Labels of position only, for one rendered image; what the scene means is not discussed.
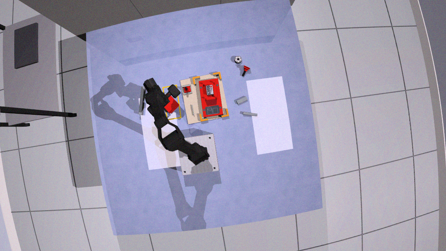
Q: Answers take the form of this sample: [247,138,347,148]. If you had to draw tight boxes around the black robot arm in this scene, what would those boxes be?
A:
[143,78,210,165]

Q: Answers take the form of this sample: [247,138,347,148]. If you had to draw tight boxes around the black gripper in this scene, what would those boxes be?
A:
[147,84,180,117]

